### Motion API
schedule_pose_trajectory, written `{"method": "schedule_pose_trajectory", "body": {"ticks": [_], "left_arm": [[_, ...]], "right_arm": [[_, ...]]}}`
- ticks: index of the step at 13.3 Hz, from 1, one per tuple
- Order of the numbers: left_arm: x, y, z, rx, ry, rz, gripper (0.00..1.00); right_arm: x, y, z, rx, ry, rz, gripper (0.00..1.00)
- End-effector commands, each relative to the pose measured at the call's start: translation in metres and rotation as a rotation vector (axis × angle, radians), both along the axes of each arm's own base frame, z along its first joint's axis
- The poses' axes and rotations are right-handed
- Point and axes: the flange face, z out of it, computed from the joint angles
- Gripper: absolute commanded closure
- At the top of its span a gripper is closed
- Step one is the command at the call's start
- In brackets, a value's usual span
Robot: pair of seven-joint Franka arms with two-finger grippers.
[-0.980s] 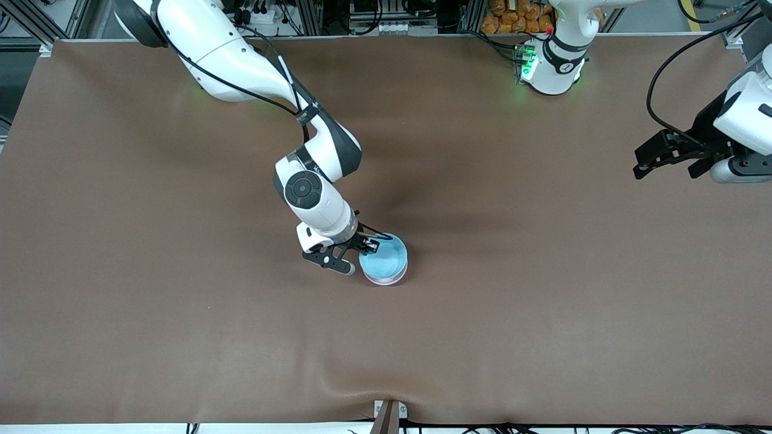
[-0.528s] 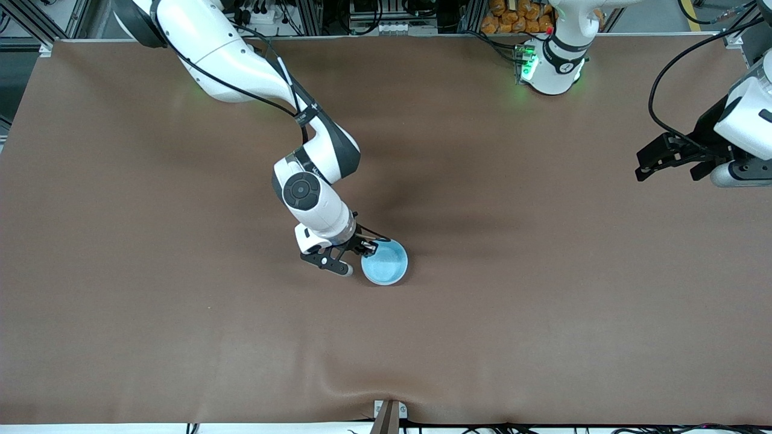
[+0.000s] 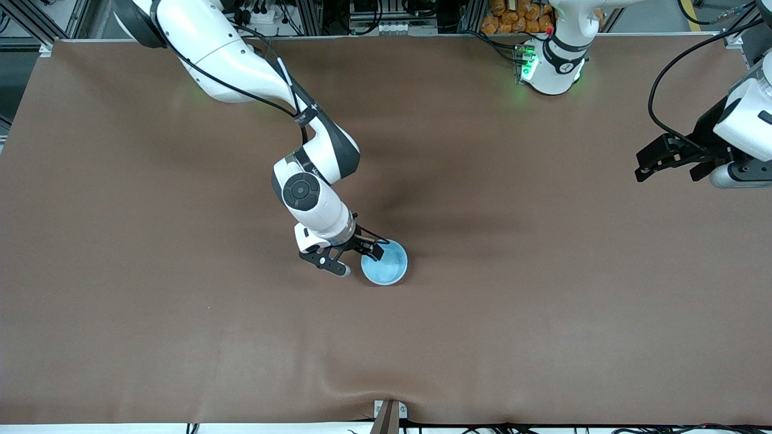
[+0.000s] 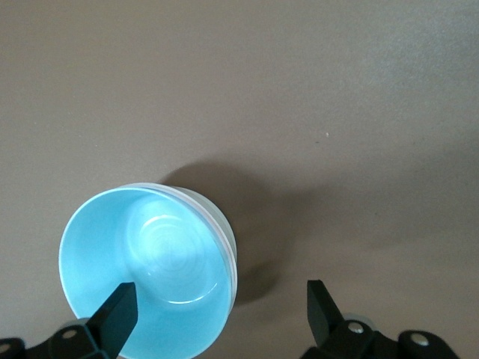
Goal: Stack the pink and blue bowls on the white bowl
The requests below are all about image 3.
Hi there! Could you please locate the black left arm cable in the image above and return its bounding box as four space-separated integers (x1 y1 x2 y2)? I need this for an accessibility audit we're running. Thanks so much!
648 12 772 148

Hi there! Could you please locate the orange snack packets pile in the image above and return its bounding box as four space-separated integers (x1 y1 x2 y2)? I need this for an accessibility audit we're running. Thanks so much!
481 0 557 35

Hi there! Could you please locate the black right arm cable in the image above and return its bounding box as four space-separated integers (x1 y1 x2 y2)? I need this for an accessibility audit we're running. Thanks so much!
151 15 321 125

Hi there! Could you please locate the brown table mat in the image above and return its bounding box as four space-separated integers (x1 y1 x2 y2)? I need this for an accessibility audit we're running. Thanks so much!
0 35 772 426

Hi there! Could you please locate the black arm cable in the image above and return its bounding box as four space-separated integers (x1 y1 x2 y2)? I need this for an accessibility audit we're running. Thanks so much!
648 12 772 148
151 15 321 125

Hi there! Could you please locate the white power strip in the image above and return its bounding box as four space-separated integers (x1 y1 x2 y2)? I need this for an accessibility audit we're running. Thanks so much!
236 5 285 26

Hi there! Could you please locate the aluminium frame post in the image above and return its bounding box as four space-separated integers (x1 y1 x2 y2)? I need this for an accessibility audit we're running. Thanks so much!
461 0 487 34
296 0 324 37

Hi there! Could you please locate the black white electronics box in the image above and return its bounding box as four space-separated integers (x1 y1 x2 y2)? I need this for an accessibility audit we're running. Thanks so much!
349 0 424 36

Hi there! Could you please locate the blue bowl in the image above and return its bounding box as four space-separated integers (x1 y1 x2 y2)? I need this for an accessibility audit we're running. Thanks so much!
360 239 410 286

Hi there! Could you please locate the metal clamp bracket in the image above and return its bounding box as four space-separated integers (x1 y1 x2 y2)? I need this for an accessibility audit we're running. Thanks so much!
373 399 408 434

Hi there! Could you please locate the aluminium frame strut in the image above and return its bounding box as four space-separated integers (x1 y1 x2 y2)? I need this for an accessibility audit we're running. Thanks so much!
724 0 772 61
0 0 56 56

